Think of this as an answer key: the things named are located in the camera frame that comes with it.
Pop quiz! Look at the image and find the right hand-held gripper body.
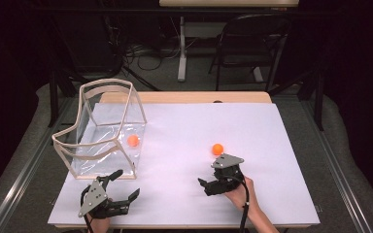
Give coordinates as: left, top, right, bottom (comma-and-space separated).
210, 152, 245, 195

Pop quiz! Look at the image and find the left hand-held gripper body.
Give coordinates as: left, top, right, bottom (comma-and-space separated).
78, 179, 131, 219

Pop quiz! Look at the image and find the clear plastic basket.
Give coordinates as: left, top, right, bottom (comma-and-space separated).
51, 78, 148, 181

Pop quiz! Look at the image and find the person's left hand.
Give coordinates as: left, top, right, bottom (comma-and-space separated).
88, 216, 112, 233

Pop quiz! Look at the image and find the person's right hand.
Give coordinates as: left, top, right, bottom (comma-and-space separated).
223, 176, 260, 217

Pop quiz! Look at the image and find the white table sheet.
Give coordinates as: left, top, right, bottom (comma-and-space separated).
47, 102, 321, 226

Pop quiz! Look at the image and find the wooden table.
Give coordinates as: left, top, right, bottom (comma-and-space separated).
47, 90, 321, 229

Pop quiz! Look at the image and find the black metal stand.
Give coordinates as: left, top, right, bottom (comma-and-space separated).
268, 67, 325, 132
47, 61, 79, 128

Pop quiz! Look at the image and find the black folding chair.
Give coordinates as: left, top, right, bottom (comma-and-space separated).
208, 13, 292, 92

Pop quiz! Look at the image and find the white desk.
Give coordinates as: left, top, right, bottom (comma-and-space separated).
158, 0, 300, 83

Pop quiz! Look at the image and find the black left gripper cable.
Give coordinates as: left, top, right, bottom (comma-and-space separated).
80, 184, 95, 233

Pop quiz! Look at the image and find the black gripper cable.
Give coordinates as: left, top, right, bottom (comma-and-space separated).
80, 184, 95, 233
221, 174, 251, 233

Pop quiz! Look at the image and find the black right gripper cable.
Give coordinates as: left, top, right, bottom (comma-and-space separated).
221, 174, 251, 233

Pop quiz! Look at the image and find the grey metal floor rail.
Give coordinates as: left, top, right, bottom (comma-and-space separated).
0, 96, 79, 233
302, 98, 373, 233

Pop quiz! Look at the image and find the tangle of floor cables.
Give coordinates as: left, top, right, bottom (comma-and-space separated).
103, 16, 202, 72

